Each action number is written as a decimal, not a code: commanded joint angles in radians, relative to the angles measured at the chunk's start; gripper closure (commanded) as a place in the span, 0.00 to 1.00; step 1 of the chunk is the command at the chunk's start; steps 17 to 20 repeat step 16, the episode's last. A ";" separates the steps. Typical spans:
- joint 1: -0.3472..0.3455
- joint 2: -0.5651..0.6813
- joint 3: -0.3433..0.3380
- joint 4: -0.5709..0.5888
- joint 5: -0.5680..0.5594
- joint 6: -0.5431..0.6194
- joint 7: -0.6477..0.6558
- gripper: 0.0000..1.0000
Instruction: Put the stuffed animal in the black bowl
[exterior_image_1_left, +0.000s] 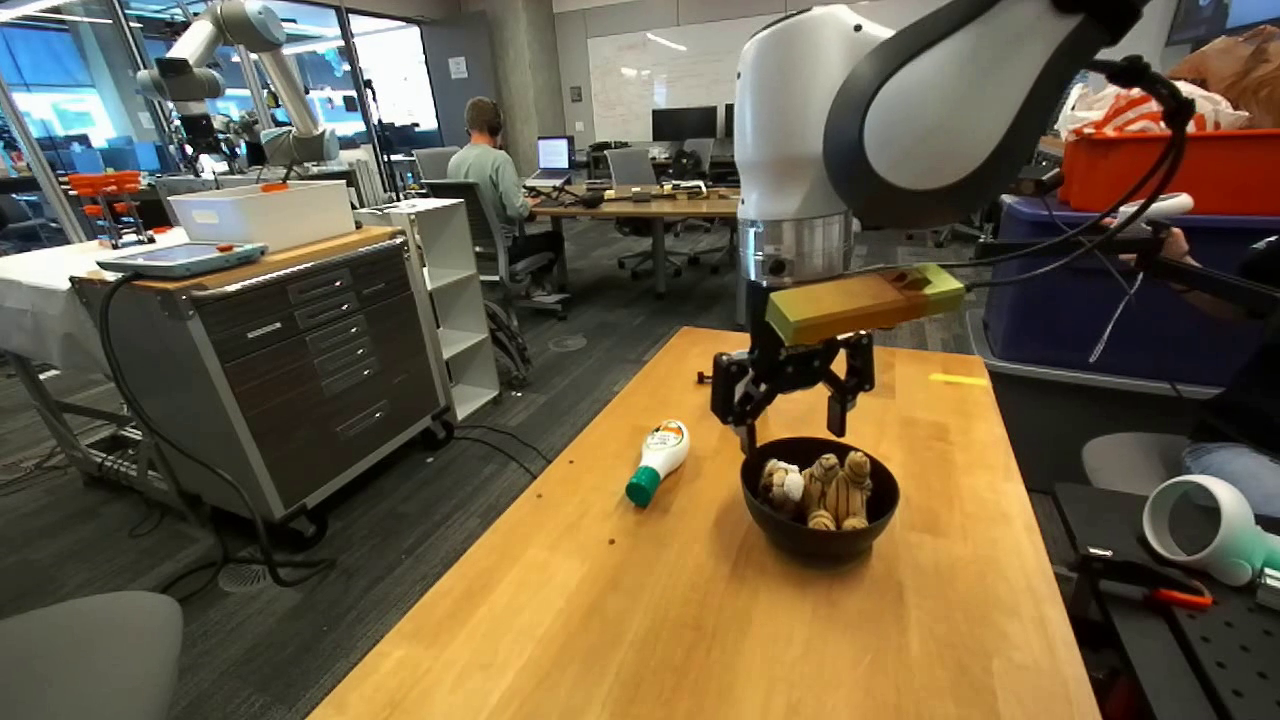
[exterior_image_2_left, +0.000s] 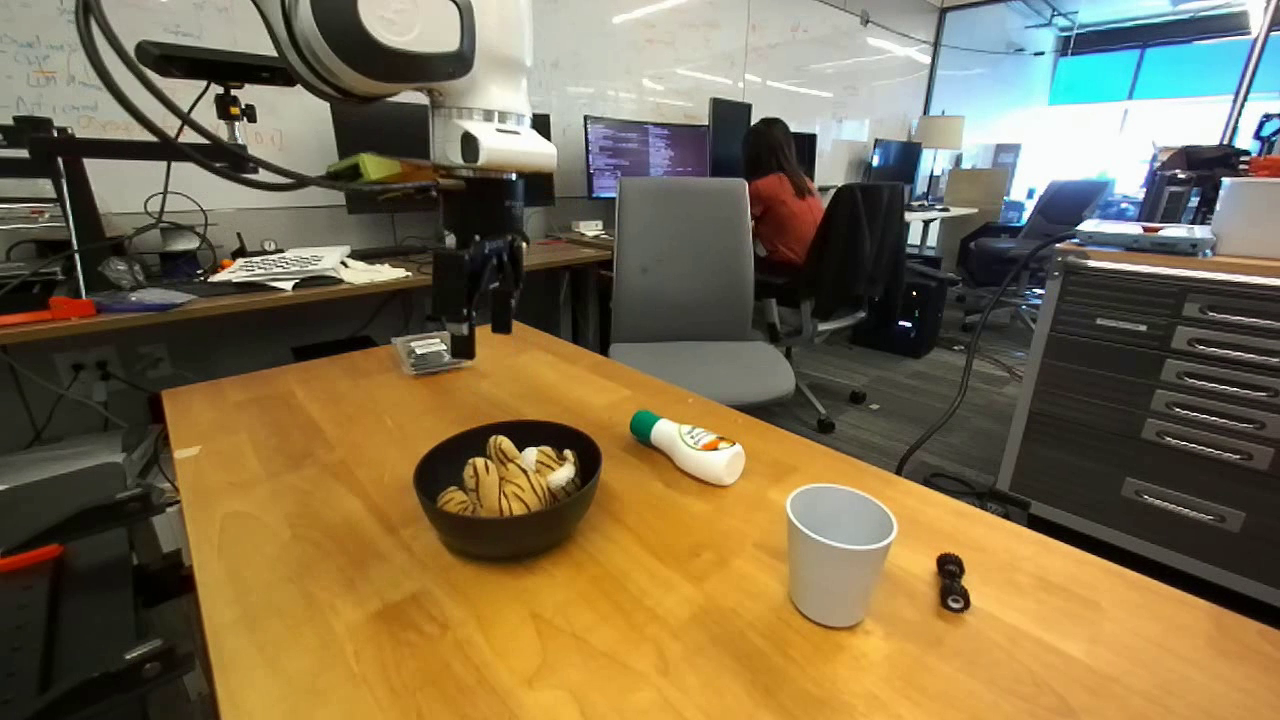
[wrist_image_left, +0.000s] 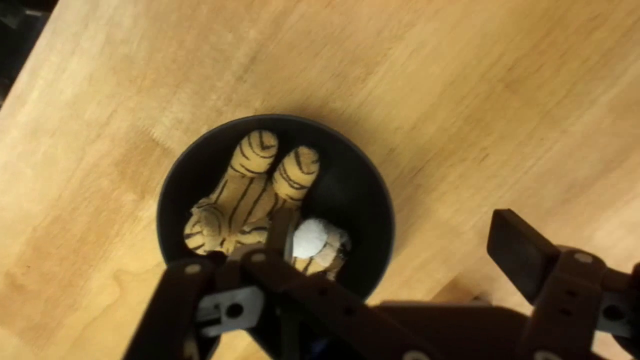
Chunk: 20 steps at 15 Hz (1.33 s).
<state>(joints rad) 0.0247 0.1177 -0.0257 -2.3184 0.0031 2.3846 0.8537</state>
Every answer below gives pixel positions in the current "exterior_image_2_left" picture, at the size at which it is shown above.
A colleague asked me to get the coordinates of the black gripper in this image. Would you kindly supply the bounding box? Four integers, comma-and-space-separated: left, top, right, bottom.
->
427, 166, 531, 365

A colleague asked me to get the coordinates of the striped tiger stuffed animal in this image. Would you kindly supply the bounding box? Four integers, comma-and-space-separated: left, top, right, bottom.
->
434, 433, 583, 523

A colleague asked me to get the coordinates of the black bowl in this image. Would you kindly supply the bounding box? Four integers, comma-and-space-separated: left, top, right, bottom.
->
410, 417, 607, 563

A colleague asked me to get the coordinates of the small clear plastic box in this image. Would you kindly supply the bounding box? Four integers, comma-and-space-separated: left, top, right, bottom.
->
389, 326, 460, 381

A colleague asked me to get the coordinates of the stack of papers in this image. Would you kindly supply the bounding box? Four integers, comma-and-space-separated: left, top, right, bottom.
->
208, 240, 415, 296

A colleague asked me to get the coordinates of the yellow-green object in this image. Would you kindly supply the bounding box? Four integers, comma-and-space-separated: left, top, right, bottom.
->
324, 149, 410, 187

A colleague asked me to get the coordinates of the gray fabric office chair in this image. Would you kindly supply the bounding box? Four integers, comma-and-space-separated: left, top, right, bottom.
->
604, 171, 805, 412

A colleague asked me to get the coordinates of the monitor showing code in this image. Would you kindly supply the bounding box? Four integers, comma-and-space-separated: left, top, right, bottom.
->
581, 110, 717, 204

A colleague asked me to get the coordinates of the white bottle with green cap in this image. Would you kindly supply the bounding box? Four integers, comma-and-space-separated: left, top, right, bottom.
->
624, 404, 752, 491

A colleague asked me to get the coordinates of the long wooden workbench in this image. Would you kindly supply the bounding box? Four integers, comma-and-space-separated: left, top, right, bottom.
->
0, 234, 622, 352

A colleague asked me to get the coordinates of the person in red shirt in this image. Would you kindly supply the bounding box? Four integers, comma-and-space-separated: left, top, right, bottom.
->
739, 110, 832, 286

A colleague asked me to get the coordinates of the black office chair with jacket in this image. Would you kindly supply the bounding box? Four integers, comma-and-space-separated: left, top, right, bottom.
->
780, 180, 911, 438

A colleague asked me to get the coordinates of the black computer tower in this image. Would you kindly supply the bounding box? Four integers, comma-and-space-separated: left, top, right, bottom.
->
848, 256, 953, 360

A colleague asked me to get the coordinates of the white mug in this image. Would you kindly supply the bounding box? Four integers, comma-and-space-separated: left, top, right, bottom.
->
780, 478, 904, 633

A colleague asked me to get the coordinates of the red tool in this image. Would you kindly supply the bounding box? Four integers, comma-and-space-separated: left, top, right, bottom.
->
0, 291, 100, 333

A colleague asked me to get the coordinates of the white desk lamp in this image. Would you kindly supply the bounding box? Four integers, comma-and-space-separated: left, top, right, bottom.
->
911, 110, 970, 155

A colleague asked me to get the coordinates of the dark reclined office chair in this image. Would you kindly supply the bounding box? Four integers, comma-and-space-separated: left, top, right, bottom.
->
957, 171, 1121, 291

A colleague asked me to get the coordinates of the gray drawer tool cabinet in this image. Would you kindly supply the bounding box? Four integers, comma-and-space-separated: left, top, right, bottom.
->
995, 249, 1280, 608

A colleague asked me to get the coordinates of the white box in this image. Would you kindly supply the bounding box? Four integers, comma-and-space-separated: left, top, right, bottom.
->
1208, 171, 1280, 265

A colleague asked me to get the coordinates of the black stereo camera bar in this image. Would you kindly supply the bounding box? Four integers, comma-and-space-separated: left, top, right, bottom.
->
133, 37, 306, 90

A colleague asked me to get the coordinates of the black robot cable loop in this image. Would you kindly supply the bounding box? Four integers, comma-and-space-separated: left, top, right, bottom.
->
71, 0, 448, 196

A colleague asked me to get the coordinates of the black power cable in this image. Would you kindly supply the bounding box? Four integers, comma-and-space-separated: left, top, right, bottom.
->
893, 265, 995, 478

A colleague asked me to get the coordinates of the small black double-ring object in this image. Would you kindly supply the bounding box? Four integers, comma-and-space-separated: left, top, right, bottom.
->
931, 549, 976, 618

